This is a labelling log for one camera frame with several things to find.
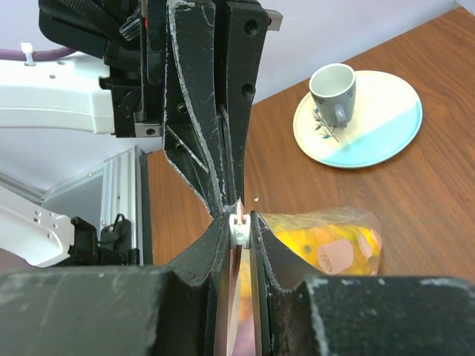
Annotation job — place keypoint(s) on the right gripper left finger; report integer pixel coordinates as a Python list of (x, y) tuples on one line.
[(181, 308)]

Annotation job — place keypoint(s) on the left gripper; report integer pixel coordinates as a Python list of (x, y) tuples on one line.
[(129, 36)]

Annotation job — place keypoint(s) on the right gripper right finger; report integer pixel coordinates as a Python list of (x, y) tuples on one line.
[(300, 311)]

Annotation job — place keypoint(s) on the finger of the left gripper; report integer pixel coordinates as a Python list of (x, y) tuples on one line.
[(240, 35)]

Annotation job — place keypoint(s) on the clear zip top bag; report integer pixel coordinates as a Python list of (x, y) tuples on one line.
[(240, 291)]

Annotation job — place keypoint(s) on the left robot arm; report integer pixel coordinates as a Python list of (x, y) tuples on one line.
[(59, 89)]

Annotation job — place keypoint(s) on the grey mug on plate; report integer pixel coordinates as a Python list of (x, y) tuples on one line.
[(333, 89)]

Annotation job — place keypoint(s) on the cream and blue plate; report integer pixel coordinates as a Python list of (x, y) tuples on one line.
[(387, 117)]

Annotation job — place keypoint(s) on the aluminium frame rail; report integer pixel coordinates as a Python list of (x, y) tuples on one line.
[(100, 217)]

